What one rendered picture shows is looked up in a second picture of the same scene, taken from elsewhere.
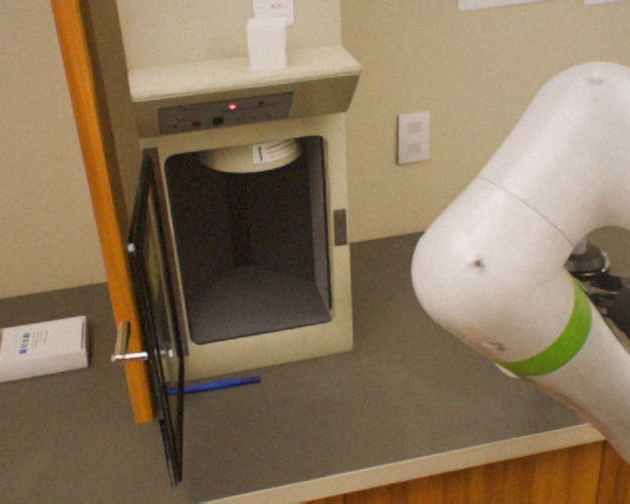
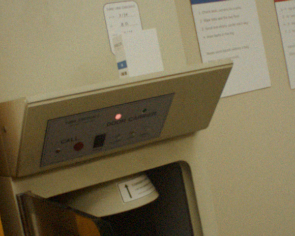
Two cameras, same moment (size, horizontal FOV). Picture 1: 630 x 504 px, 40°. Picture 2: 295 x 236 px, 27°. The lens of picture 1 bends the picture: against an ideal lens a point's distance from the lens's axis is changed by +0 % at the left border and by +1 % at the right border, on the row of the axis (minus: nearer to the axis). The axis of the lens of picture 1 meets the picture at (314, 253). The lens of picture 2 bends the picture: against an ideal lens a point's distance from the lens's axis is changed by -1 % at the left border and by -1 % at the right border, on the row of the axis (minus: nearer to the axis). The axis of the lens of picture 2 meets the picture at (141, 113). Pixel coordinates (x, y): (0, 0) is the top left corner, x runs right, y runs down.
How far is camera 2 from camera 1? 0.64 m
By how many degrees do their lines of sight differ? 32
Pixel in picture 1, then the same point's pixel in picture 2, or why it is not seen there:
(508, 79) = (256, 152)
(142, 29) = (7, 60)
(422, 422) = not seen: outside the picture
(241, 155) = (109, 196)
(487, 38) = (234, 120)
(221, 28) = (82, 56)
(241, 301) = not seen: outside the picture
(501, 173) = not seen: outside the picture
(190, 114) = (76, 130)
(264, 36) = (139, 40)
